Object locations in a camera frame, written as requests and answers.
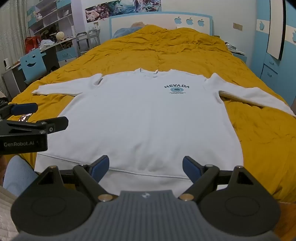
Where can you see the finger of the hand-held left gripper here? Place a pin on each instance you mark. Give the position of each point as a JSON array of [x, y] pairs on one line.
[[56, 124], [24, 108]]

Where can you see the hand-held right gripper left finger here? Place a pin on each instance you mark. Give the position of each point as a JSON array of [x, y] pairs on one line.
[[101, 168]]

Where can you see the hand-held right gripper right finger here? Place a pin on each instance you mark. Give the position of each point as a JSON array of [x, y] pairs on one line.
[[191, 168]]

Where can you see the white printed sweatshirt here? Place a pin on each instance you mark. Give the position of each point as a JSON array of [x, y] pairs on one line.
[[138, 127]]

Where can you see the person's leg in jeans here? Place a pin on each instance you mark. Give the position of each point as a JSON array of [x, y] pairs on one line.
[[19, 176]]

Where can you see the blue chair with face cutout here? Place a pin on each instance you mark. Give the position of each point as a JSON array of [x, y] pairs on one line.
[[32, 63]]

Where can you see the red bag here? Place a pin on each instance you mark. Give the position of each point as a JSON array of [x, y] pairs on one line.
[[31, 44]]

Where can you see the cluttered desk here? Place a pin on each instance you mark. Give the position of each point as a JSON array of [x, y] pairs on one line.
[[61, 52]]

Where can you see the white plastic bag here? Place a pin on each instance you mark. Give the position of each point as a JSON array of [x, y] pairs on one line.
[[47, 44]]

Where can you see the white quilted cloth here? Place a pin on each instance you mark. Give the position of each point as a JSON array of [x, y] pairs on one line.
[[7, 208]]

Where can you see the white patterned curtain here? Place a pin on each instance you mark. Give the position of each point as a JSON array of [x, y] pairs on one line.
[[11, 34]]

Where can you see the white round ball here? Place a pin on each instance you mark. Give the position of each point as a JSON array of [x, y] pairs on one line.
[[60, 35]]

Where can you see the grey utility cart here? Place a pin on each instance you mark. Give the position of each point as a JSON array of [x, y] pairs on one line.
[[89, 40]]

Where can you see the blue and white bookshelf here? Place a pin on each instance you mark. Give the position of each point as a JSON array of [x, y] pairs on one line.
[[50, 16]]

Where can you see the mustard yellow blanket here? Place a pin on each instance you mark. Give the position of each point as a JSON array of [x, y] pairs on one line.
[[138, 51]]

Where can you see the blue pillow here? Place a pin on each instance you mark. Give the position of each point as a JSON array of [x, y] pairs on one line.
[[124, 31]]

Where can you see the blue nightstand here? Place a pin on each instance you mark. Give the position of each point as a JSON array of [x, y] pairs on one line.
[[238, 55]]

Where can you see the blue wardrobe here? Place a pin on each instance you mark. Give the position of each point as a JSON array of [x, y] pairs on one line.
[[277, 71]]

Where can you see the white and blue headboard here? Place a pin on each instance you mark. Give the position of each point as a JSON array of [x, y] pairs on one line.
[[161, 22]]

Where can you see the black framed mirror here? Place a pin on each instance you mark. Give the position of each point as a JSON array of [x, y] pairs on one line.
[[275, 27]]

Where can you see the white wall outlet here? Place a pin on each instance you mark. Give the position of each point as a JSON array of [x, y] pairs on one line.
[[96, 25]]

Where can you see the wall poster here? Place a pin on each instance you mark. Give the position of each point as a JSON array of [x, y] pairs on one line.
[[120, 9]]

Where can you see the beige wall switch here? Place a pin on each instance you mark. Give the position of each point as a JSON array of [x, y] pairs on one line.
[[237, 26]]

